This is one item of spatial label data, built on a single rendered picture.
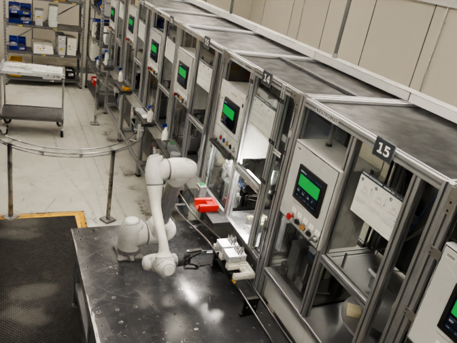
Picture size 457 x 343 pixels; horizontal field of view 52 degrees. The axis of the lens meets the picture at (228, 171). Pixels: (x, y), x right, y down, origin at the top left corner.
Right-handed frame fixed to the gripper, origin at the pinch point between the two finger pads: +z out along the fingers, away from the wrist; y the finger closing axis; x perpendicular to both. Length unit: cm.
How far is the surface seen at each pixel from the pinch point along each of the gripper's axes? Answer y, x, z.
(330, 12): 127, 488, 381
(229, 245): 2.5, 8.3, 18.7
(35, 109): -62, 462, -84
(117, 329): -23, -27, -59
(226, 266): -4.0, -5.2, 12.5
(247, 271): -3.8, -12.3, 23.8
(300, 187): 68, -36, 30
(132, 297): -23, -3, -46
